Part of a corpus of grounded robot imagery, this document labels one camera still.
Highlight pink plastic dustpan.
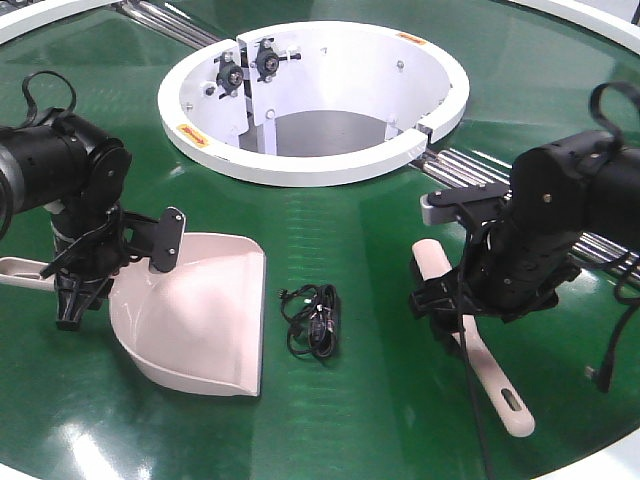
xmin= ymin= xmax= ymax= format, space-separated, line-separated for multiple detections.
xmin=0 ymin=231 xmax=268 ymax=398

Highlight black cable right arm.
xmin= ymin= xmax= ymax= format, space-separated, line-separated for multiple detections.
xmin=583 ymin=82 xmax=640 ymax=394

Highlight left black bearing mount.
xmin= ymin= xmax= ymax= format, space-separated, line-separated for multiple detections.
xmin=216 ymin=51 xmax=244 ymax=98

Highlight steel rollers right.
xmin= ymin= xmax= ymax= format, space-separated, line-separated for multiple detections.
xmin=411 ymin=148 xmax=639 ymax=277

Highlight white rim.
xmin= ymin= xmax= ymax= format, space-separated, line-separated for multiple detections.
xmin=1 ymin=0 xmax=117 ymax=44
xmin=512 ymin=0 xmax=639 ymax=54

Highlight white outer rim right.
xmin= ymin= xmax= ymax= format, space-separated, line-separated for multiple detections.
xmin=512 ymin=0 xmax=639 ymax=54

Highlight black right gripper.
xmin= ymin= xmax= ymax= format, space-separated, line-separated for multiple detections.
xmin=409 ymin=214 xmax=580 ymax=355

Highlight grey camera on right gripper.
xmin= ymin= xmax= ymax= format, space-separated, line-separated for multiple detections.
xmin=420 ymin=182 xmax=509 ymax=229

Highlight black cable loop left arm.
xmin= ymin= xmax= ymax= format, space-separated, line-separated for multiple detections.
xmin=20 ymin=69 xmax=77 ymax=127

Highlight white central conveyor hub ring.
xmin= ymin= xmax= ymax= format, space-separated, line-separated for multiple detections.
xmin=157 ymin=21 xmax=471 ymax=188

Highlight orange arrow sticker front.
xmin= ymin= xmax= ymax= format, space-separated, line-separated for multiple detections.
xmin=177 ymin=123 xmax=209 ymax=148

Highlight orange sticker rear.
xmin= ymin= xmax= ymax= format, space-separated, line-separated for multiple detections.
xmin=396 ymin=32 xmax=428 ymax=46

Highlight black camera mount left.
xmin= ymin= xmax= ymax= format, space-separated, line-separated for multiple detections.
xmin=124 ymin=207 xmax=186 ymax=273

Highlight steel rollers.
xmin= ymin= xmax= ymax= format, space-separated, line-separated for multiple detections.
xmin=411 ymin=148 xmax=639 ymax=277
xmin=116 ymin=1 xmax=221 ymax=49

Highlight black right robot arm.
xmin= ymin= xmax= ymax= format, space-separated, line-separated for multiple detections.
xmin=409 ymin=131 xmax=639 ymax=331

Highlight steel rollers top left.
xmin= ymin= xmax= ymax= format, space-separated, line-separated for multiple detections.
xmin=116 ymin=1 xmax=221 ymax=49

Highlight right black bearing mount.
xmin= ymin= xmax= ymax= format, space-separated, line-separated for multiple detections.
xmin=254 ymin=38 xmax=302 ymax=83

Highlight pink hand broom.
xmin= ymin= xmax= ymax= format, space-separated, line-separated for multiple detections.
xmin=412 ymin=239 xmax=535 ymax=438

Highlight black bearing mount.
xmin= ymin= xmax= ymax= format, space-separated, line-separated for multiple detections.
xmin=254 ymin=38 xmax=302 ymax=83
xmin=216 ymin=51 xmax=244 ymax=98

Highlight white outer rim left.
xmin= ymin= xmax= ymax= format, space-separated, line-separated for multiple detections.
xmin=1 ymin=0 xmax=117 ymax=44

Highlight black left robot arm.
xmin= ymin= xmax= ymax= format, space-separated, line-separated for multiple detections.
xmin=1 ymin=108 xmax=132 ymax=331

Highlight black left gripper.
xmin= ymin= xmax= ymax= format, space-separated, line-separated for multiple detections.
xmin=40 ymin=202 xmax=127 ymax=331

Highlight black cable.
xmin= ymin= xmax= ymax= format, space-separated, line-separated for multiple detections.
xmin=277 ymin=283 xmax=343 ymax=360

